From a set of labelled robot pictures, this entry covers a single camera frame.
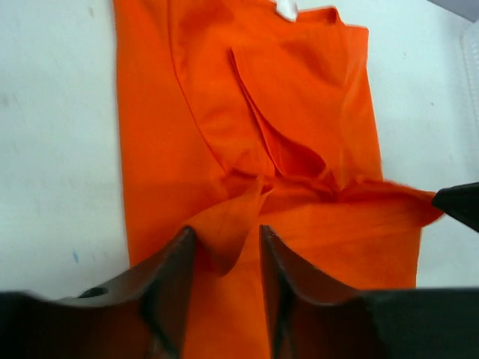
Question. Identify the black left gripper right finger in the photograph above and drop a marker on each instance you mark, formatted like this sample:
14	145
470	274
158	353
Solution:
312	315

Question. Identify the orange t shirt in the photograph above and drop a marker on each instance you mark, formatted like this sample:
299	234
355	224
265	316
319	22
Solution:
232	117

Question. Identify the white perforated plastic basket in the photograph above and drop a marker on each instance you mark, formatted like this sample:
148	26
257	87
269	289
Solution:
470	49

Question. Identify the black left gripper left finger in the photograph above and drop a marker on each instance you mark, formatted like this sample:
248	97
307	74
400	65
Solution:
141	313

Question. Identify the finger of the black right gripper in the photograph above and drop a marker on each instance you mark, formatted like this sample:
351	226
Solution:
460	202

